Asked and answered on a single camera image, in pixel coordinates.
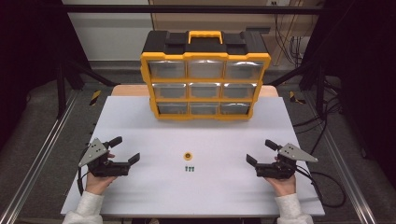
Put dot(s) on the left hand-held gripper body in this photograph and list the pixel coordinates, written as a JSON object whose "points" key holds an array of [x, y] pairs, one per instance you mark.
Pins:
{"points": [[106, 169]]}

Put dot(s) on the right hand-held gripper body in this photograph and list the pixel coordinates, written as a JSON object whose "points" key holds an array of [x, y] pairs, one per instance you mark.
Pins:
{"points": [[277, 170]]}

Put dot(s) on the yellow round disc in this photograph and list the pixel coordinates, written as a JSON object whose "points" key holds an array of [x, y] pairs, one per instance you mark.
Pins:
{"points": [[187, 156]]}

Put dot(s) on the clear plastic drawer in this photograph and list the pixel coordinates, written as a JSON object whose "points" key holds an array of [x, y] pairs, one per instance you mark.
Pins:
{"points": [[244, 71], [169, 91]]}

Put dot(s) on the yellow black organizer cabinet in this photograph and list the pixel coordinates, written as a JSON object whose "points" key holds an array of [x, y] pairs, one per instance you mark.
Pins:
{"points": [[205, 56]]}

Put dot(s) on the person's left hand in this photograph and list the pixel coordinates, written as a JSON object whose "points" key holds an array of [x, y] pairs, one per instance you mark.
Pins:
{"points": [[97, 184]]}

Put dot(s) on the person's right hand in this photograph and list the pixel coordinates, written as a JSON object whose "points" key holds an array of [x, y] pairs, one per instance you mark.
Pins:
{"points": [[284, 186]]}

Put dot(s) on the yellow black hazard tape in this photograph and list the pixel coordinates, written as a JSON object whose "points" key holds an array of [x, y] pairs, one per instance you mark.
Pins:
{"points": [[95, 97], [292, 96]]}

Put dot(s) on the light wooden board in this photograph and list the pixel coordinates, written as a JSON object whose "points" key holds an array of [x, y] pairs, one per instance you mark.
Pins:
{"points": [[130, 90]]}

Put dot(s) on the set of transparent cabinet bins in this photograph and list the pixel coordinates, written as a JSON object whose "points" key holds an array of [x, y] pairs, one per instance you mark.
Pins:
{"points": [[204, 90]]}

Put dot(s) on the black curtain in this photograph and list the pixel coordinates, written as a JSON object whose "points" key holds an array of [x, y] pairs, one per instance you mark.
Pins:
{"points": [[28, 46], [367, 62]]}

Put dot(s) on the aluminium floor rail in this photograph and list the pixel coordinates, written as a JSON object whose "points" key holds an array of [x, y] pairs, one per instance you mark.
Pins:
{"points": [[364, 214], [41, 155]]}

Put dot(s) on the black metal frame strut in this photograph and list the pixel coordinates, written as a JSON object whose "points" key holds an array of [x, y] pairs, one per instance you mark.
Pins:
{"points": [[61, 93], [320, 93]]}

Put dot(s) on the white wall socket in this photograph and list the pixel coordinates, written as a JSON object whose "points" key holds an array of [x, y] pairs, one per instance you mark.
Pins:
{"points": [[278, 2]]}

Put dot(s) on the black horizontal frame bar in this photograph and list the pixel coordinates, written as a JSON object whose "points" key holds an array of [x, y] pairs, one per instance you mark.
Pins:
{"points": [[186, 9]]}

